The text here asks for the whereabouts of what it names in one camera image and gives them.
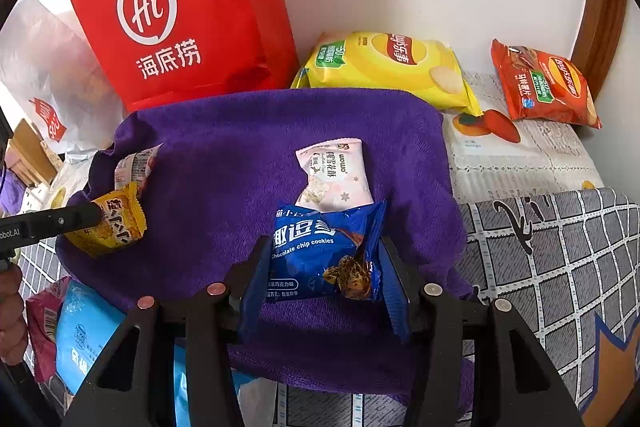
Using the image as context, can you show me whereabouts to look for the white pink snack packet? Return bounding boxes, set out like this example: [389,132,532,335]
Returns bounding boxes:
[295,138,374,212]

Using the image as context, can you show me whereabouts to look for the blue chocolate chip cookie packet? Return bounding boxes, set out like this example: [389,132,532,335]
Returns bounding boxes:
[266,202,386,303]

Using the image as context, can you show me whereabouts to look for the orange potato chips bag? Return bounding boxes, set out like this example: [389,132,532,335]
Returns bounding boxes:
[490,39,602,129]

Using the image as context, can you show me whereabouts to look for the red paper shopping bag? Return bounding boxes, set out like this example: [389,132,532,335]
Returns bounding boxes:
[70,0,298,112]

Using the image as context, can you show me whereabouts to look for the white fruit print sheet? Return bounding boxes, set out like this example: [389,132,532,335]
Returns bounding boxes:
[442,72,604,202]

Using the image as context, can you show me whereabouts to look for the brown wooden door frame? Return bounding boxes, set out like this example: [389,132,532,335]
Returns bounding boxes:
[570,0,627,98]

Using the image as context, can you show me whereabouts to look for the person's left hand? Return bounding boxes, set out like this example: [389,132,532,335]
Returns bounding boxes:
[0,263,28,366]

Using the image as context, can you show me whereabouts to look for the wooden furniture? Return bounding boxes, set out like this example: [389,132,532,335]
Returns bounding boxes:
[6,119,58,187]

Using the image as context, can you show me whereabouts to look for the grey checked star blanket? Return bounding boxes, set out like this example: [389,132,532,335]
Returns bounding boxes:
[17,187,639,426]

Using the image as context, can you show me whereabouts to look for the white plastic Miniso bag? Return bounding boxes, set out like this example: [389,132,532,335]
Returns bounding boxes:
[0,0,126,154]

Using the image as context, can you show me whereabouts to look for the yellow potato chips bag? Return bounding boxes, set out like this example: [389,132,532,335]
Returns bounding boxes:
[292,31,483,117]

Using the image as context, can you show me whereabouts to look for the blue tissue pack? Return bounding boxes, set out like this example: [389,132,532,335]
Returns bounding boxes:
[55,280,257,426]

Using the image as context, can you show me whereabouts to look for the yellow snack packet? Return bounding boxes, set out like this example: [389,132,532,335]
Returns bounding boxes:
[64,182,146,258]

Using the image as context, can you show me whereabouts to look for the white red striped snack packet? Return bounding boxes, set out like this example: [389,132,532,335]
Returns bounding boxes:
[114,144,162,197]

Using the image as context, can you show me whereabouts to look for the purple towel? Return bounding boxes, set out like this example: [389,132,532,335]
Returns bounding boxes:
[55,89,470,401]

